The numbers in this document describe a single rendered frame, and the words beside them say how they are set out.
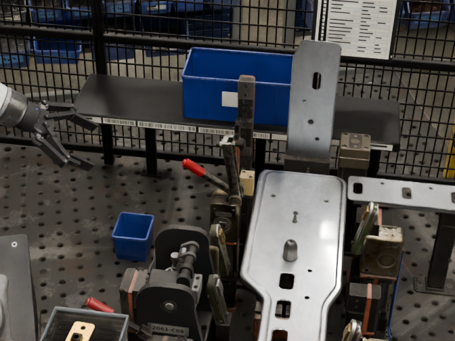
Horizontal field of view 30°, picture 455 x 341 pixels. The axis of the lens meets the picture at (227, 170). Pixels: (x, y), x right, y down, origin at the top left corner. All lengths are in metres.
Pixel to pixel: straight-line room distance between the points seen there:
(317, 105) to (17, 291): 0.85
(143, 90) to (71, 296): 0.62
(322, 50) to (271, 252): 0.50
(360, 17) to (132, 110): 0.67
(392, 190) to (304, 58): 0.39
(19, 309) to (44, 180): 0.72
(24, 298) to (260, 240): 0.56
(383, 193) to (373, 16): 0.49
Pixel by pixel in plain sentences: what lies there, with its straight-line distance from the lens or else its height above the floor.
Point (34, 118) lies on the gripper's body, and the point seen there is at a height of 1.14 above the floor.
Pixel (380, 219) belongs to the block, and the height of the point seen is 0.98.
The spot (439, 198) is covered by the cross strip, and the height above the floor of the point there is 1.00.
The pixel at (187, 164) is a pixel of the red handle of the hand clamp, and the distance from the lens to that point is 1.94.
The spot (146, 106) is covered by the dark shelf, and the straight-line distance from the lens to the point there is 2.36.
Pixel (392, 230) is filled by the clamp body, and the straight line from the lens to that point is 1.96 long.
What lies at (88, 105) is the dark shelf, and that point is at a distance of 2.39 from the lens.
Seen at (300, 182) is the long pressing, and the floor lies 1.00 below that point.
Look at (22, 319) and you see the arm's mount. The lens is 2.03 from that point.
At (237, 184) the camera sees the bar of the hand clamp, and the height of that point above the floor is 1.11.
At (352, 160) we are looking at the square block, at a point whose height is 1.03.
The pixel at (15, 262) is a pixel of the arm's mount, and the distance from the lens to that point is 2.05.
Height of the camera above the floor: 2.28
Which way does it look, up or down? 36 degrees down
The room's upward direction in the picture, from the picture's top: 1 degrees clockwise
